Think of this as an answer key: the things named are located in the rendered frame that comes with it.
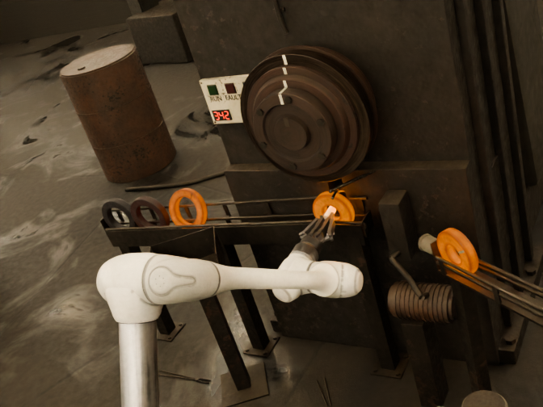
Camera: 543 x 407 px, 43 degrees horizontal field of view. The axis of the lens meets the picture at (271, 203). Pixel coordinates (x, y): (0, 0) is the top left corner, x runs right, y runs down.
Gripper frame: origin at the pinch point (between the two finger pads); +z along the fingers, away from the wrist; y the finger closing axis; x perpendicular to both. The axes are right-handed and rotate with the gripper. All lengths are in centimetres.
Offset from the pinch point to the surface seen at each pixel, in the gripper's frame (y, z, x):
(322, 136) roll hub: 10.6, -6.0, 36.0
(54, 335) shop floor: -178, -20, -73
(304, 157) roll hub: 1.4, -5.6, 27.9
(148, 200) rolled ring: -86, 2, 2
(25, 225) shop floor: -305, 75, -82
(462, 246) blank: 52, -17, 3
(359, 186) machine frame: 9.1, 9.6, 5.0
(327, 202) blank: -0.4, 1.6, 3.8
